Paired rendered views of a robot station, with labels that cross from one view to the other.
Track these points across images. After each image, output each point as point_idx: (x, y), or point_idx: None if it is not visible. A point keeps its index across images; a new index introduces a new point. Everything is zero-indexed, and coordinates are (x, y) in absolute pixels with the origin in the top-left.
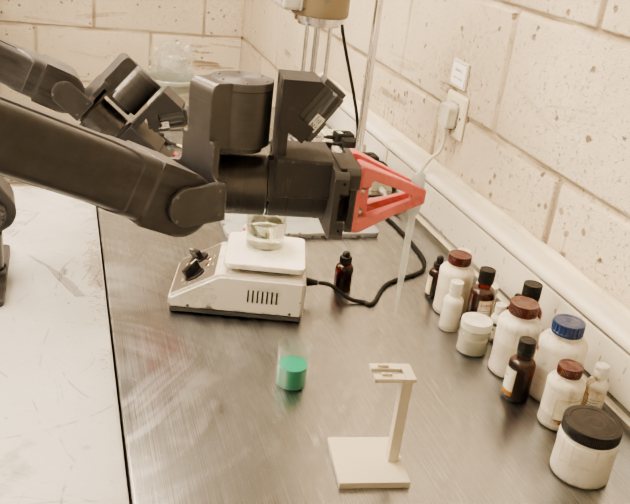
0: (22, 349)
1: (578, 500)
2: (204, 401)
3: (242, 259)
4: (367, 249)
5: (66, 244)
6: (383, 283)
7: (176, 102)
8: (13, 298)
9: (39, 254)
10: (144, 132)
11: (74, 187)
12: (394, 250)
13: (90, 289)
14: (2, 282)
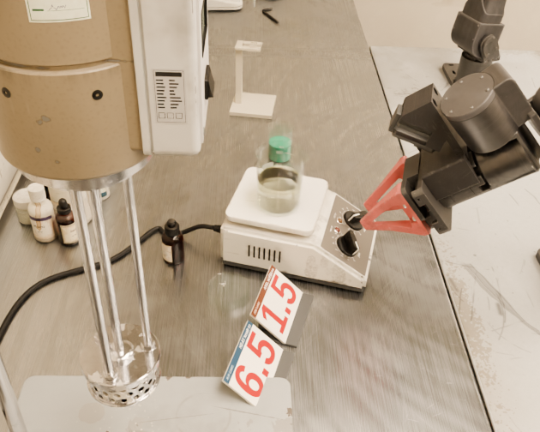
0: (490, 203)
1: None
2: (345, 150)
3: (309, 183)
4: (77, 343)
5: (522, 375)
6: (114, 264)
7: (413, 95)
8: (531, 265)
9: None
10: (446, 145)
11: None
12: (36, 338)
13: (459, 274)
14: None
